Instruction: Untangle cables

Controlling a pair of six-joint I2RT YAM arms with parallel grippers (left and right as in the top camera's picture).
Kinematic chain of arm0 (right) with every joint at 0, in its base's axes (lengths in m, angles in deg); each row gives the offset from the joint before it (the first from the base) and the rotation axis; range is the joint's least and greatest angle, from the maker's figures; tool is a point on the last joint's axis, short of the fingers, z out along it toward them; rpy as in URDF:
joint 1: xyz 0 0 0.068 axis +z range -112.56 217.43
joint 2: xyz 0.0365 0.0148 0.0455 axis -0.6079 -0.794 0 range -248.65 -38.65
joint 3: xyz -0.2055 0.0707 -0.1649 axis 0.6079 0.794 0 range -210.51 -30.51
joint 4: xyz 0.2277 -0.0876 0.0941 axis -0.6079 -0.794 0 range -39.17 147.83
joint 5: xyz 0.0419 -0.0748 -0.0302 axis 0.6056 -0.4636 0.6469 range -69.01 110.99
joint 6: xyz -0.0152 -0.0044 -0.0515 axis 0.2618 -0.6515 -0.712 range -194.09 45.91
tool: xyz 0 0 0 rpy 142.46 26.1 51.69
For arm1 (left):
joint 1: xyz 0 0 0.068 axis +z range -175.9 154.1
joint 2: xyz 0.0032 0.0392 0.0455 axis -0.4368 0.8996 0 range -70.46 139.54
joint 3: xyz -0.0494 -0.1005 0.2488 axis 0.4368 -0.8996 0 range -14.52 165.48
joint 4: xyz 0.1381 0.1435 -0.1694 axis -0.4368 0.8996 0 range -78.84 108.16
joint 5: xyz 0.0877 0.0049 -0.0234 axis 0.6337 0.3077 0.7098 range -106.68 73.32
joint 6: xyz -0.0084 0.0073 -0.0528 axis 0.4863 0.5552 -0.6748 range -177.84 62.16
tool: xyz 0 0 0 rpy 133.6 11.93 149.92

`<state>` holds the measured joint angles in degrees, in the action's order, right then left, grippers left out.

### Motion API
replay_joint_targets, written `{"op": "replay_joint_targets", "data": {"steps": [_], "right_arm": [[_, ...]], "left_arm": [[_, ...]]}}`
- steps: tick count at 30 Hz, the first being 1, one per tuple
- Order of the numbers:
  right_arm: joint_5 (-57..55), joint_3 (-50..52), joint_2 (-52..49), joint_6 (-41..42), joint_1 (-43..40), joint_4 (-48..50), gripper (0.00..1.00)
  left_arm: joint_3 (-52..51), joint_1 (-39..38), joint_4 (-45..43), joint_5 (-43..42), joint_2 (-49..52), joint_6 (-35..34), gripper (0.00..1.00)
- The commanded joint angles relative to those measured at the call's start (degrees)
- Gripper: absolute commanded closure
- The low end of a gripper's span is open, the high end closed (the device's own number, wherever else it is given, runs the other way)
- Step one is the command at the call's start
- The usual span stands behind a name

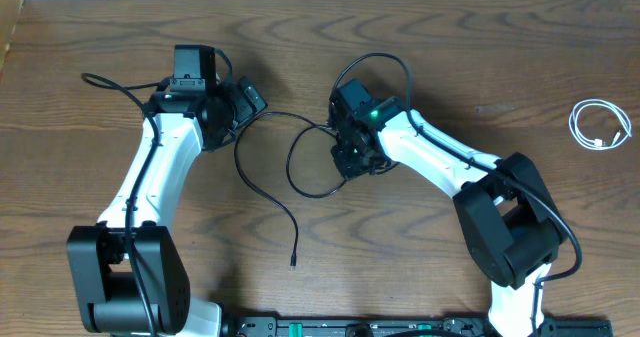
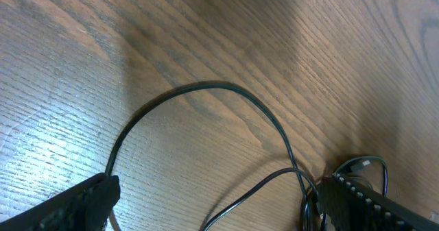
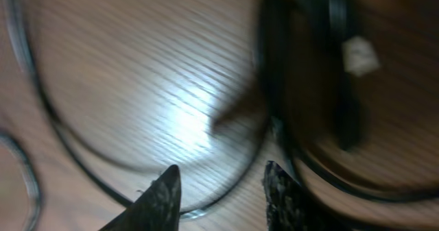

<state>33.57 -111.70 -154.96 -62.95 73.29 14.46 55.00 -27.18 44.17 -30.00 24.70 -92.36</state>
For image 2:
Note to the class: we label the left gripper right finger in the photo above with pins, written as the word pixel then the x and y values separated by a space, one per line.
pixel 353 206

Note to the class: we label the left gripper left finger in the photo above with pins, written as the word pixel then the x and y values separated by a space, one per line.
pixel 85 206

